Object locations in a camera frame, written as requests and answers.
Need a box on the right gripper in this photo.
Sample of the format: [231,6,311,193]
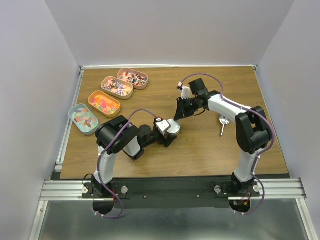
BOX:
[173,97,199,122]

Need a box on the clear plastic cup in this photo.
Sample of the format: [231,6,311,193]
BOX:
[167,127,180,139]

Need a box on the white round lid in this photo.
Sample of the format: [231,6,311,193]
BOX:
[166,118,181,132]

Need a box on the metal scoop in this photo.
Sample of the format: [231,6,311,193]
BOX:
[219,114,230,137]

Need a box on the orange candy tray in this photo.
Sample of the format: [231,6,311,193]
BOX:
[87,90,121,118]

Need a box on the grey candy tray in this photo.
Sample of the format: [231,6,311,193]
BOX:
[68,103,100,136]

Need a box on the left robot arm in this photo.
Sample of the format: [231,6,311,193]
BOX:
[83,115,181,198]

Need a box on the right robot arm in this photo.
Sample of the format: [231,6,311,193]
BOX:
[174,78,275,196]

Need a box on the pink candy tray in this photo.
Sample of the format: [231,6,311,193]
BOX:
[116,67,149,90]

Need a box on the beige candy tray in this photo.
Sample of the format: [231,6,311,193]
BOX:
[100,76,134,100]

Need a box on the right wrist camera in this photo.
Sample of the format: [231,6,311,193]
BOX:
[177,82,191,100]

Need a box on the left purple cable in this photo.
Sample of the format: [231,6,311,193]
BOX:
[96,108,163,220]

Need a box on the purple cable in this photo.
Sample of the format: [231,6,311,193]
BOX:
[178,72,276,216]
[96,108,163,220]

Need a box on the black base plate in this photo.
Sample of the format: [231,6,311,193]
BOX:
[107,175,241,210]

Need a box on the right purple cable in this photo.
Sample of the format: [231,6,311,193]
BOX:
[178,72,276,216]

